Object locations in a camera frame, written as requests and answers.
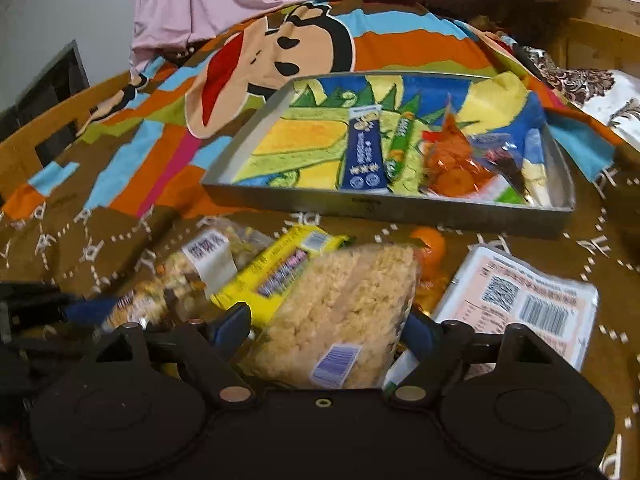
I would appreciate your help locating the grey metal tray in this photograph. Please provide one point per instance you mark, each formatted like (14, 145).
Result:
(380, 205)

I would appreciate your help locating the white pink barcode packet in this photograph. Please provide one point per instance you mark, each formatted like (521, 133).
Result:
(520, 300)

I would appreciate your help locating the brown cartoon printed blanket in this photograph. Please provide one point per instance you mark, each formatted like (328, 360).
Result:
(125, 160)

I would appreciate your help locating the wooden bed frame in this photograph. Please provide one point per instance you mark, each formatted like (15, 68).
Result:
(30, 140)

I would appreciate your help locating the dark red foil snack packet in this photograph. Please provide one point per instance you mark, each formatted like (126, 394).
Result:
(505, 155)

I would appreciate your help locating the small orange fruit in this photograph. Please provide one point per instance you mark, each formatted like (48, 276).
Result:
(429, 246)

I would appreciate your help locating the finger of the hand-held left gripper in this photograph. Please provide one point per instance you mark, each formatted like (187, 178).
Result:
(85, 310)

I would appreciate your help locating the white green snack packet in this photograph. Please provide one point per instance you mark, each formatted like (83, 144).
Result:
(500, 193)

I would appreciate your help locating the puffed rice cake packet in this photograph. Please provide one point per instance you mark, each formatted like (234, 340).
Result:
(335, 305)

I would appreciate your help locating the orange red snack bag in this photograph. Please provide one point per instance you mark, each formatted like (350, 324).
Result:
(452, 165)

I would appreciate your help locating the white brown floral quilt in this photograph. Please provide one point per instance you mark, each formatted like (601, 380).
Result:
(595, 92)

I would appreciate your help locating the blue snack packet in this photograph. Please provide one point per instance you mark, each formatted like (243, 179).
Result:
(362, 155)

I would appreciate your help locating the yellow snack packet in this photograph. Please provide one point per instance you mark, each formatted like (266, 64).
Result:
(285, 270)

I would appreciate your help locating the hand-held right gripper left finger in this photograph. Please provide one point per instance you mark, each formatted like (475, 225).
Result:
(232, 330)

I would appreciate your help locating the clear mixed nut bar packet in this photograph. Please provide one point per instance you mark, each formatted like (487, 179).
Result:
(190, 270)

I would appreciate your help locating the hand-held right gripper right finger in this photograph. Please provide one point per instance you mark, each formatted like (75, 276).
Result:
(420, 332)

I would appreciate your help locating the dark window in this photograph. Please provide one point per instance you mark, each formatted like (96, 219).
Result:
(50, 95)

